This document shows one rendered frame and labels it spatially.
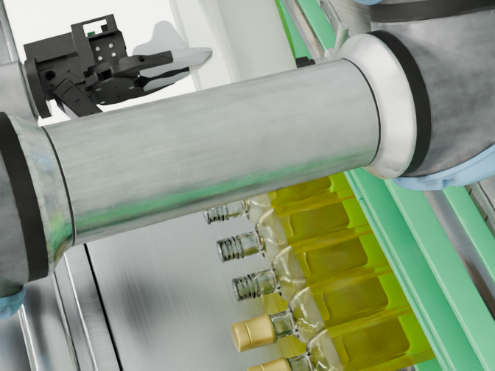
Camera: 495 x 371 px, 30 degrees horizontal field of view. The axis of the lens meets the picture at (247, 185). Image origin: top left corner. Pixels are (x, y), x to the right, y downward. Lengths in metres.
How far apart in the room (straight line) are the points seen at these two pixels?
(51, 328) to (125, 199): 0.63
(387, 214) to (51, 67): 0.43
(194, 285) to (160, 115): 0.63
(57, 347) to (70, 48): 0.38
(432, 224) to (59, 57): 0.46
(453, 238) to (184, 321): 0.39
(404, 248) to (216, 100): 0.48
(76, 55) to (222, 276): 0.37
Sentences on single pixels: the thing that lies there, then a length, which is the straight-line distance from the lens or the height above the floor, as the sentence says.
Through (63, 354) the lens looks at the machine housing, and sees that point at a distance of 1.22.
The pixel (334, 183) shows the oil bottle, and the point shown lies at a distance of 1.16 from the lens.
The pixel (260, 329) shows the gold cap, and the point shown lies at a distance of 1.06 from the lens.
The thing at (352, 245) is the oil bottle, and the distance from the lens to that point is 1.11.
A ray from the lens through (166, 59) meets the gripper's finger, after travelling 1.06.
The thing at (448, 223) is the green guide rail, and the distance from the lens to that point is 1.02.
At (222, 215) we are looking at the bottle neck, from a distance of 1.15.
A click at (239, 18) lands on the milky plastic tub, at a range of 0.96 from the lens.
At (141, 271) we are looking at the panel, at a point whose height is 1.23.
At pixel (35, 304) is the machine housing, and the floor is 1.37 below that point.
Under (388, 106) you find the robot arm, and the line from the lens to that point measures 0.69.
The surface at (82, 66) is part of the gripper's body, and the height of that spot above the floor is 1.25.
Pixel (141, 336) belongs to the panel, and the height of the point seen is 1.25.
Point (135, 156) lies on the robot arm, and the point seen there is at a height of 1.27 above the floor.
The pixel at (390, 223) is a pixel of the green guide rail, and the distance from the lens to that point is 1.10.
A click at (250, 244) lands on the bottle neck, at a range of 1.12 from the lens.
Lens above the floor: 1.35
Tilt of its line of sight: 13 degrees down
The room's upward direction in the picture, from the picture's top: 104 degrees counter-clockwise
